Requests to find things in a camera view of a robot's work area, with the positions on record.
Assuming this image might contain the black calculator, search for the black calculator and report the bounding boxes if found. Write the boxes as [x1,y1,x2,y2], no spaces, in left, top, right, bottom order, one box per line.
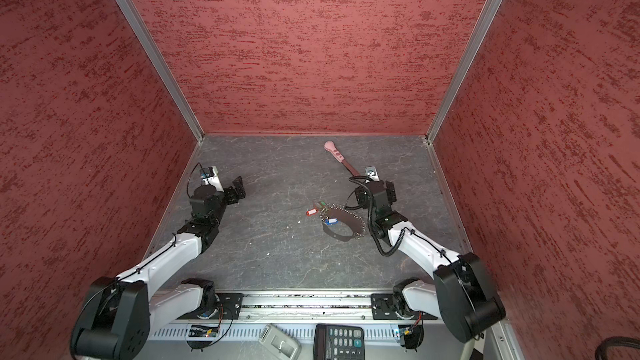
[313,323,365,360]

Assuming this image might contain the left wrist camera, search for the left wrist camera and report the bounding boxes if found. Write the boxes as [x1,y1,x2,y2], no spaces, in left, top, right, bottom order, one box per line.
[200,166,224,192]

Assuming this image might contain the pink handled knife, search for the pink handled knife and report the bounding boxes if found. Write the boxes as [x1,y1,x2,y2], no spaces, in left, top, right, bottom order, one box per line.
[323,141,360,177]

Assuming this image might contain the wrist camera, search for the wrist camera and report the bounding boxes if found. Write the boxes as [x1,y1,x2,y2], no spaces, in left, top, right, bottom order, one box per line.
[200,166,224,192]
[364,167,380,182]

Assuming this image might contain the aluminium front rail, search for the aluminium front rail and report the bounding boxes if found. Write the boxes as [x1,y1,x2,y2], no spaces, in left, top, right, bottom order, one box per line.
[102,288,501,324]

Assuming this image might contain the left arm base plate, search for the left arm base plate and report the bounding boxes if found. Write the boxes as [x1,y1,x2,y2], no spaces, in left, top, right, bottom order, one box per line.
[187,293,244,321]

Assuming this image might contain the right aluminium corner post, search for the right aluminium corner post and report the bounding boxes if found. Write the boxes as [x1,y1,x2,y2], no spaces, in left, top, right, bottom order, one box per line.
[426,0,503,145]

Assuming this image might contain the grey plastic device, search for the grey plastic device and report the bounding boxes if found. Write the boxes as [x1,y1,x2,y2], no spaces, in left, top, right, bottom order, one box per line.
[258,324,302,360]

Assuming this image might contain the left aluminium corner post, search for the left aluminium corner post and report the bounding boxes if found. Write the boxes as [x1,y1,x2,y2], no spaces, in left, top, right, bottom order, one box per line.
[115,0,206,143]

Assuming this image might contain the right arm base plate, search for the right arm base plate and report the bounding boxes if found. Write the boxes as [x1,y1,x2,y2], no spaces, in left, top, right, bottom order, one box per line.
[371,292,440,322]

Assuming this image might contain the aluminium corner post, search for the aluminium corner post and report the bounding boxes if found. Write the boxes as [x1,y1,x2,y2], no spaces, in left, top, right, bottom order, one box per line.
[426,0,503,145]
[115,0,206,143]

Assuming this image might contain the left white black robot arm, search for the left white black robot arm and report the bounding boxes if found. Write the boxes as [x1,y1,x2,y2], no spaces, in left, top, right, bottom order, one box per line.
[69,168,246,359]

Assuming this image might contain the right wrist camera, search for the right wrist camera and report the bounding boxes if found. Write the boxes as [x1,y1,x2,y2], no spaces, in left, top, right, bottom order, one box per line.
[364,167,380,182]

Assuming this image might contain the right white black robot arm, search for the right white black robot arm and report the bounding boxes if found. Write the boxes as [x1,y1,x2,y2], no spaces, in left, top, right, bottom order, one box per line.
[349,176,507,343]

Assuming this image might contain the black cable coil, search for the black cable coil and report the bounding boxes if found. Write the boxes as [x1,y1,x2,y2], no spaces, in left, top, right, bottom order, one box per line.
[594,336,640,360]

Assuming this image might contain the red key tag key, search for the red key tag key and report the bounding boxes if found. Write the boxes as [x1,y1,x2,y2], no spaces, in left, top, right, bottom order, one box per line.
[306,203,323,217]

